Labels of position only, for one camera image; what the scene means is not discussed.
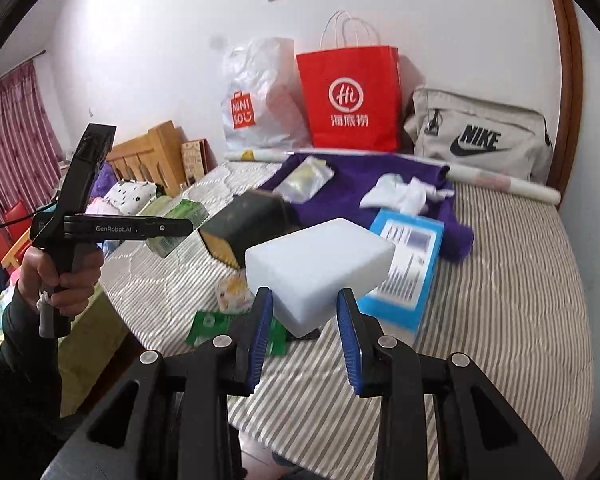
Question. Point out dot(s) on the person's left forearm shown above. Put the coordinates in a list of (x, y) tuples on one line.
[(25, 385)]

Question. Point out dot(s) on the striped quilted mattress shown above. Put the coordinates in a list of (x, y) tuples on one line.
[(505, 285)]

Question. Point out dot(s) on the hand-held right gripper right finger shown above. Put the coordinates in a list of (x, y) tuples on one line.
[(350, 345)]

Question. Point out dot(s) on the purple cloth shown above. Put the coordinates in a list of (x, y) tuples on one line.
[(350, 190)]

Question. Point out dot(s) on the blue cardboard box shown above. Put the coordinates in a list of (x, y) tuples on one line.
[(410, 260)]

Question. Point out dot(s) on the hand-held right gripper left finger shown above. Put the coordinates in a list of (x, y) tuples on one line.
[(257, 340)]

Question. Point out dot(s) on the green wet wipes packet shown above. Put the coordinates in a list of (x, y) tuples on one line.
[(205, 325)]

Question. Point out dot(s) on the red chair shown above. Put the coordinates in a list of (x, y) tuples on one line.
[(17, 220)]

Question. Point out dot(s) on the white fabric glove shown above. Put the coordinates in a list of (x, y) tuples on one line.
[(425, 195)]

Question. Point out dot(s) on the dark green tin box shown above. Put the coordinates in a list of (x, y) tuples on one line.
[(250, 220)]

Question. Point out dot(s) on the white dotted pillow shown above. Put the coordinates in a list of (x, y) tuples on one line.
[(130, 194)]

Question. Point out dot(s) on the grey sling bag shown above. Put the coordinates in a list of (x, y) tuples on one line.
[(480, 110)]

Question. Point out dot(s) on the patterned paper roll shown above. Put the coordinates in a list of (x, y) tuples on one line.
[(505, 185)]

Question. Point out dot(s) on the person's left hand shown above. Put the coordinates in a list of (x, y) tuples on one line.
[(82, 275)]

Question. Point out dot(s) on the sticker card packet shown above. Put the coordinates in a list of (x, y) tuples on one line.
[(232, 295)]

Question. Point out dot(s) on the wooden headboard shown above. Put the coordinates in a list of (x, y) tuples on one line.
[(150, 155)]

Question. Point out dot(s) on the white sponge block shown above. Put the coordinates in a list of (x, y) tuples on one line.
[(320, 270)]

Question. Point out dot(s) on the brown patterned book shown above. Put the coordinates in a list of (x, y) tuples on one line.
[(195, 160)]

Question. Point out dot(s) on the white plastic shopping bag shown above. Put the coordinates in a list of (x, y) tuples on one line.
[(265, 85)]

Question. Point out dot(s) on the pink red curtain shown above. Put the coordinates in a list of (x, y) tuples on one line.
[(15, 140)]

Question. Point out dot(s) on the yellow mesh pouch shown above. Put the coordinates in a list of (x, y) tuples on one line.
[(305, 177)]

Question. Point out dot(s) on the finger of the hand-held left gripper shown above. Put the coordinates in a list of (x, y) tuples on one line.
[(172, 227)]

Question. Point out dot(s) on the red paper bag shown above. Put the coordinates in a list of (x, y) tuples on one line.
[(350, 67)]

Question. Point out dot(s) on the purple fuzzy cushion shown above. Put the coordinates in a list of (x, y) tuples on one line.
[(101, 182)]

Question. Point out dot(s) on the wooden door frame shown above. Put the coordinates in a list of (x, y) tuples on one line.
[(565, 85)]

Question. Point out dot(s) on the pale green packet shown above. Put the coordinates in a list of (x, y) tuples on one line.
[(190, 208)]

